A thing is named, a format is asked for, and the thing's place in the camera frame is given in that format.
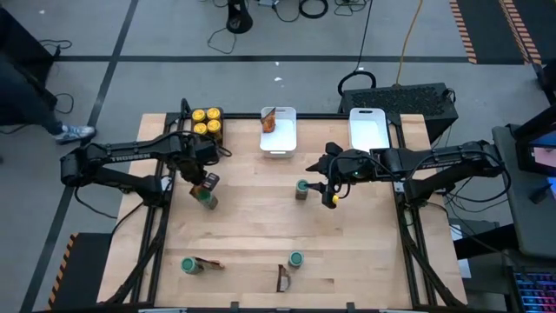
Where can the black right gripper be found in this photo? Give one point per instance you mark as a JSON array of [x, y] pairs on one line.
[[352, 165]]

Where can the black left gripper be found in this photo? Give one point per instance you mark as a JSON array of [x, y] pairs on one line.
[[197, 154]]

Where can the green-lid oregano glass jar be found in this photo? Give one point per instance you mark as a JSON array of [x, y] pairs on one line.
[[300, 194], [209, 201], [296, 258], [189, 264]]

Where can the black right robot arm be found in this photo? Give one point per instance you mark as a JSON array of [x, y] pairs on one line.
[[434, 156]]

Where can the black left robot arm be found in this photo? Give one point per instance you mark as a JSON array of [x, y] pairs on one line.
[[126, 153]]

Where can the white plastic bin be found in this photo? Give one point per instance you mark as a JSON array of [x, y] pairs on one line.
[[368, 126], [282, 139]]

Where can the grey plastic bin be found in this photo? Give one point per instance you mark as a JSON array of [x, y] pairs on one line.
[[191, 123]]

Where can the black perforated equipment case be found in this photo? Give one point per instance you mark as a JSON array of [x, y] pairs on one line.
[[399, 102]]

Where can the person's shoe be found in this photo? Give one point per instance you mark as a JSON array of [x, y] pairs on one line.
[[74, 134]]

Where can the black mat with hazard stripes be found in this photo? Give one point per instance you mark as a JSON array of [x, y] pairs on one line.
[[87, 274], [495, 26]]

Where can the black stand base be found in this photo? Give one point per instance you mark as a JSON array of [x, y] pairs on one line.
[[239, 19]]

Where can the person's leg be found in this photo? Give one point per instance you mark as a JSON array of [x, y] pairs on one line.
[[26, 100]]

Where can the grey desk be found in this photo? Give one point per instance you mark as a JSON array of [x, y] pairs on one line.
[[521, 217]]

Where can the black computer monitor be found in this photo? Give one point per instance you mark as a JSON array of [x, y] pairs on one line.
[[538, 152]]

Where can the black equipment cabinet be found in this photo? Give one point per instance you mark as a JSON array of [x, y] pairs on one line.
[[17, 35]]

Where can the backlit computer keyboard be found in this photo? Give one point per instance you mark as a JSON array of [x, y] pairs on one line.
[[536, 293]]

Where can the black aluminium table frame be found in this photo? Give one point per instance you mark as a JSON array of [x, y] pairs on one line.
[[321, 116]]

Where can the grey metal bracket plate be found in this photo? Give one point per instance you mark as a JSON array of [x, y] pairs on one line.
[[399, 187]]

